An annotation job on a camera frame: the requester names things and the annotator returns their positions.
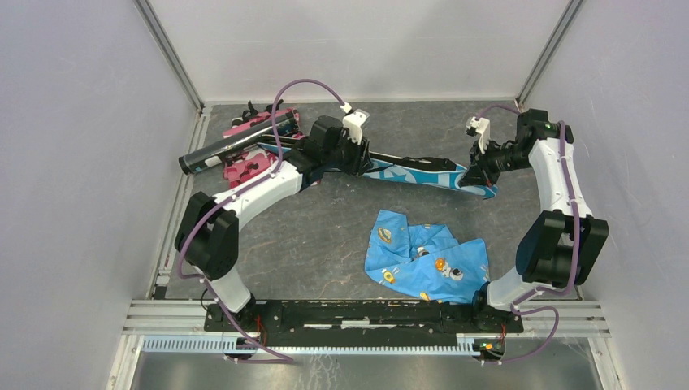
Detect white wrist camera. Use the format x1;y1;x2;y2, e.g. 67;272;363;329
340;102;370;145
466;116;491;154

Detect black shuttlecock tube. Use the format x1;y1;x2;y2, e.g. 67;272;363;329
178;112;273;175

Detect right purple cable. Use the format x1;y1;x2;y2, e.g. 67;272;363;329
476;103;583;364

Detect pink camouflage shorts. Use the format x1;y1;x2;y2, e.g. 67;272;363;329
223;101;305;189

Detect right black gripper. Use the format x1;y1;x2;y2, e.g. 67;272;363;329
460;137;532;188

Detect purple cable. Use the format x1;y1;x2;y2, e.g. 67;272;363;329
476;103;583;364
176;79;351;367

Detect blue astronaut print cloth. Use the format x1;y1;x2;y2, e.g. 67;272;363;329
364;210;490;304

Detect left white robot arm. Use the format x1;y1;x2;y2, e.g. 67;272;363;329
174;110;371;332

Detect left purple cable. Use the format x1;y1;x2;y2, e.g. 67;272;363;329
176;79;351;367

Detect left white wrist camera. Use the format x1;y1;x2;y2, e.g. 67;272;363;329
340;102;370;145

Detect blue sport racket bag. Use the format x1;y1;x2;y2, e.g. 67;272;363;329
249;137;497;198

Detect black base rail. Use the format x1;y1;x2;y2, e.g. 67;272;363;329
203;300;524;362

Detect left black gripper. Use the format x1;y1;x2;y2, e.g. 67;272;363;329
323;128;374;178

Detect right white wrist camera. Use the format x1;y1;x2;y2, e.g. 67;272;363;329
466;116;491;154

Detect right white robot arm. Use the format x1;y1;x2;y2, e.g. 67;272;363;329
459;109;609;332

